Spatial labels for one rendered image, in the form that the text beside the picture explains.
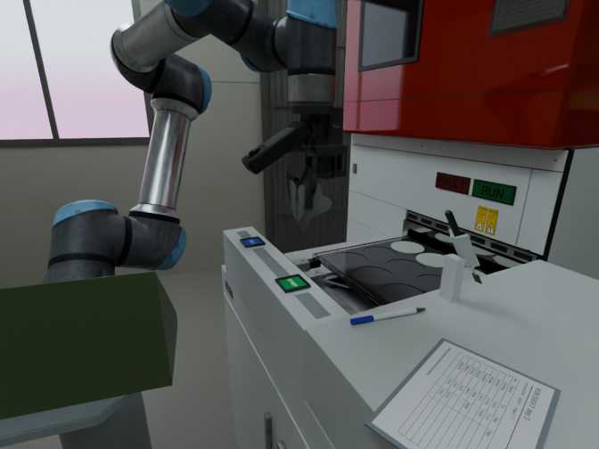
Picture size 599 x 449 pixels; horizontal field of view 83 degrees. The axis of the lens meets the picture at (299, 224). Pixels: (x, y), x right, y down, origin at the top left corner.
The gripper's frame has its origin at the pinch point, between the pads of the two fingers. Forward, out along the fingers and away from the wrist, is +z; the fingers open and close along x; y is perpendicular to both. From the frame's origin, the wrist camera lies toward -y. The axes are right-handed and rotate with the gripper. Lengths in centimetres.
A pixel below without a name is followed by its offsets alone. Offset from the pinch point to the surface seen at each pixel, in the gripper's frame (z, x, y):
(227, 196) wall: 47, 221, 40
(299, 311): 14.6, -4.6, -2.1
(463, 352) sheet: 13.7, -25.4, 13.8
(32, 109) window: -21, 238, -82
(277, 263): 15.0, 16.7, 2.3
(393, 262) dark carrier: 20.7, 14.8, 36.4
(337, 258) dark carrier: 20.7, 23.7, 23.5
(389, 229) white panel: 23, 42, 59
